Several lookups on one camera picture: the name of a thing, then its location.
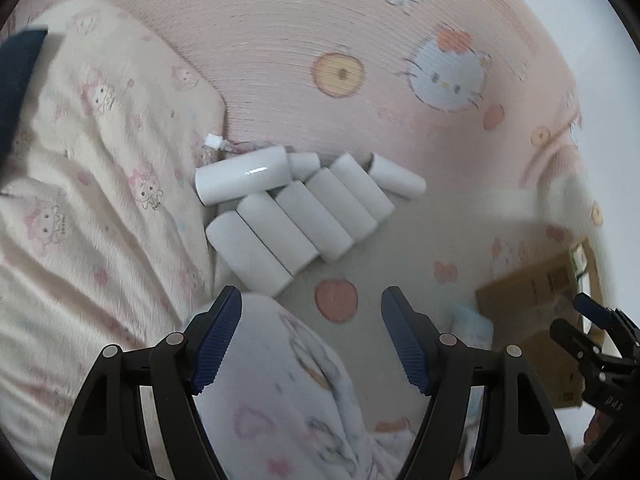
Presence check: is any white paper roll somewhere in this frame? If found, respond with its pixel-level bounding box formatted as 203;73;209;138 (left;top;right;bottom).
205;210;292;297
368;153;426;200
236;192;319;275
330;153;395;222
276;181;355;263
306;168;378;243

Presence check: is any large glossy white tube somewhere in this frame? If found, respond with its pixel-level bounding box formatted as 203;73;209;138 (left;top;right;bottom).
194;145;293;206

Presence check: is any brown cardboard box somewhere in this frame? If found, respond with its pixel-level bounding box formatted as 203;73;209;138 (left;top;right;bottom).
475;237;604;408

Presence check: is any cream printed pillow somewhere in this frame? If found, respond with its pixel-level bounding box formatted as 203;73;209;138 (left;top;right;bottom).
1;0;226;479

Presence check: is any pink Hello Kitty bedsheet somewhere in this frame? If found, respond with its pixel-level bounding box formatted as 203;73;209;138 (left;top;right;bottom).
16;0;604;426

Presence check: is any small white tube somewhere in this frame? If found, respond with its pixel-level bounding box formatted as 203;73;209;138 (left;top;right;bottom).
288;152;321;181

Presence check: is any dark navy cloth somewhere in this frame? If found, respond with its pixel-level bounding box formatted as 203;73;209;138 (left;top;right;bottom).
0;29;48;164

